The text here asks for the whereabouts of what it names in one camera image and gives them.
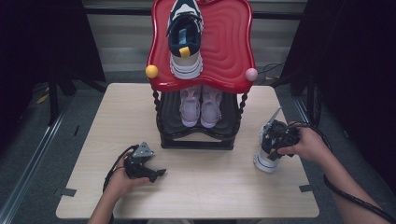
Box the thin black floor cable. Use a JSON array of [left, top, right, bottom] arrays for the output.
[[258, 62, 286, 76]]

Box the person's left hand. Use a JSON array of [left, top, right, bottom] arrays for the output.
[[106, 158, 150, 200]]

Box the metal floor rail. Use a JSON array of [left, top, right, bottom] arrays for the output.
[[0, 96, 76, 224], [293, 96, 372, 224]]

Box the navy and white sneaker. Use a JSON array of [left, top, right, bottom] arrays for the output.
[[253, 124, 281, 174], [166, 0, 205, 80]]

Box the red and black shoe rack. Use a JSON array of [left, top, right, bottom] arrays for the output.
[[145, 0, 260, 151]]

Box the yellow floor tape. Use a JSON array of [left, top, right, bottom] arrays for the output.
[[35, 88, 50, 105]]

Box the black metal stand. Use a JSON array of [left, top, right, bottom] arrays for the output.
[[306, 71, 323, 125], [46, 71, 62, 127]]

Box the purple jelly sandal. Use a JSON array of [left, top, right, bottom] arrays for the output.
[[178, 86, 203, 128], [200, 85, 224, 129]]

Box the right hand-held gripper black cable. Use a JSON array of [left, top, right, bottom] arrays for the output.
[[288, 121, 396, 223]]

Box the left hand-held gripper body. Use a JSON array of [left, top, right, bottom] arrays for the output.
[[124, 141, 157, 180]]

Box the hand-held gripper black cable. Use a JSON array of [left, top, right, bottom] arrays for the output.
[[288, 121, 396, 223], [102, 144, 139, 194]]

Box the dark curtain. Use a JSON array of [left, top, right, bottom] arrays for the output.
[[0, 0, 106, 153], [279, 0, 396, 194]]

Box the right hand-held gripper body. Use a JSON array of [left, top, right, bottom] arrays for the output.
[[262, 105, 302, 157]]

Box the left hand-held gripper black cable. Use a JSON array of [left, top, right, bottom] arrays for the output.
[[102, 144, 139, 194]]

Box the person's right hand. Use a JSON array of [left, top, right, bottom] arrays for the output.
[[277, 121, 331, 164]]

